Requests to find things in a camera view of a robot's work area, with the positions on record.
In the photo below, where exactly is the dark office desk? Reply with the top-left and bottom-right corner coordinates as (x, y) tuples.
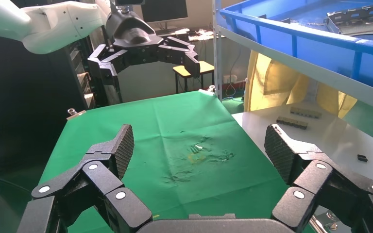
(154, 27), (221, 44)

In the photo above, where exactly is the green table cloth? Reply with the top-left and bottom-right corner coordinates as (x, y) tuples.
(38, 91), (314, 233)

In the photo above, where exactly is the yellow fabric bag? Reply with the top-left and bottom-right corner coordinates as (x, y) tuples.
(243, 50), (357, 119)

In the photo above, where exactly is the silver bulldog clip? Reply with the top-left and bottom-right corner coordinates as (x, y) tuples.
(66, 108), (87, 121)
(309, 210), (339, 233)
(199, 84), (217, 97)

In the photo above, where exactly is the black equipment rack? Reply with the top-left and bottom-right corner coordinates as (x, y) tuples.
(65, 35), (123, 110)

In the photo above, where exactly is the black computer monitor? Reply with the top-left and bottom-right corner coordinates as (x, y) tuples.
(140, 0), (189, 30)

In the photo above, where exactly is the blue plastic bin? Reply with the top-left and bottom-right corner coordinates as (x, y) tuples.
(219, 0), (373, 96)

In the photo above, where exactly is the silver sheet metal bracket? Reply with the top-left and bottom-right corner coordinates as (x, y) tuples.
(325, 2), (373, 35)

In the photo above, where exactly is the black robot torso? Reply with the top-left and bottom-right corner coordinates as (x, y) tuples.
(0, 33), (90, 173)

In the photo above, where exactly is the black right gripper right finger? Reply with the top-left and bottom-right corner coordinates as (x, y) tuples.
(264, 123), (373, 233)

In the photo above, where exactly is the yellow top stool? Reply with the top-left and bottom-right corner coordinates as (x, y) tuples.
(172, 61), (216, 94)

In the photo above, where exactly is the dark olive connector strip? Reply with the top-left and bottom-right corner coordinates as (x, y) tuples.
(289, 106), (323, 119)
(276, 116), (309, 131)

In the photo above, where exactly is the white paper pile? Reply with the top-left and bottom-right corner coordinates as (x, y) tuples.
(188, 28), (216, 41)

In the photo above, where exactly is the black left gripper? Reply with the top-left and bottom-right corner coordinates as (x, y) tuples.
(87, 9), (202, 107)

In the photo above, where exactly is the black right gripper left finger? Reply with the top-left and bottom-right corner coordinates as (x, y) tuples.
(17, 124), (153, 233)

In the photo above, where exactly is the black floor cable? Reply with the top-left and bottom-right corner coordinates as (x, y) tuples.
(0, 171), (34, 195)

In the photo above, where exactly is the white wall outlet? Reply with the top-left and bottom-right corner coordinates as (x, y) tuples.
(222, 74), (238, 85)

